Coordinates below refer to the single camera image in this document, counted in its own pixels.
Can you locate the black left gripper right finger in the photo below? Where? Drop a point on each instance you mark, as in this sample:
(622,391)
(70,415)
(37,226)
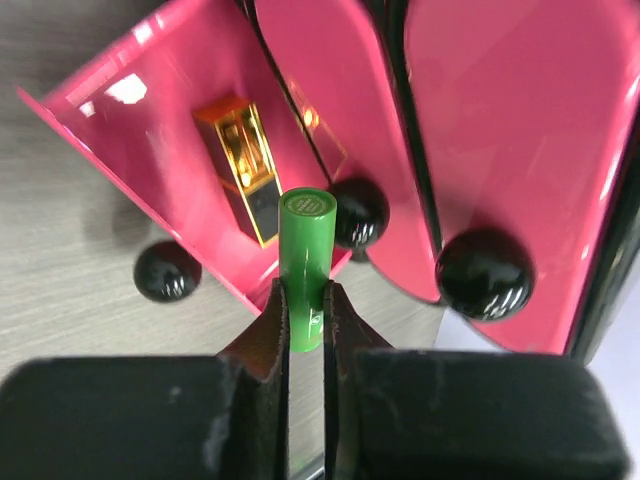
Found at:
(431,414)

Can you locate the black drawer organizer box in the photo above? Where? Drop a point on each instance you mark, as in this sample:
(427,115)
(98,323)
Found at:
(483,273)

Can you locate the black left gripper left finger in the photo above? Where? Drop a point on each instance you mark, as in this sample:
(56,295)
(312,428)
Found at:
(152,417)

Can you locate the green tube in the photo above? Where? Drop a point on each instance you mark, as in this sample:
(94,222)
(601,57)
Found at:
(307,218)

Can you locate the pink top drawer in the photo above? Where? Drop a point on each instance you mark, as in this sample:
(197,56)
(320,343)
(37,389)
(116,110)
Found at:
(525,108)

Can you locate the gold lipstick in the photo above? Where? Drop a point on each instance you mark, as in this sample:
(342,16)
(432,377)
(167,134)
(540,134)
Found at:
(235,140)

